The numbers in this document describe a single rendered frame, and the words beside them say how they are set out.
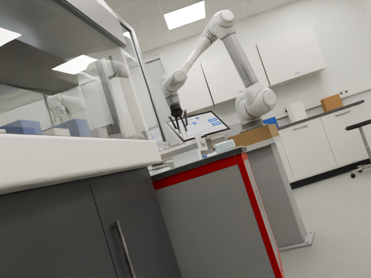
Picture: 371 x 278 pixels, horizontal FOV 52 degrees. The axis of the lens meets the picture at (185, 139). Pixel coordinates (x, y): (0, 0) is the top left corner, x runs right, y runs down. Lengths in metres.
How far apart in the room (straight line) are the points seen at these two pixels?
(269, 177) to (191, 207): 1.02
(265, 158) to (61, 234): 1.94
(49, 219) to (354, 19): 6.37
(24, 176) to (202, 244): 1.19
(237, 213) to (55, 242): 1.03
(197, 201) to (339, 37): 5.28
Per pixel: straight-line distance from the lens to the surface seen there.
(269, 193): 2.73
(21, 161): 0.79
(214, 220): 1.80
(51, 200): 0.96
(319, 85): 6.47
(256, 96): 2.55
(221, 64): 5.96
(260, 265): 1.83
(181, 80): 2.37
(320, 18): 6.76
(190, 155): 1.82
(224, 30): 2.64
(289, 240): 2.79
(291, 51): 6.12
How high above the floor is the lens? 0.74
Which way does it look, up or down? 4 degrees up
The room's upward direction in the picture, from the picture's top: 18 degrees counter-clockwise
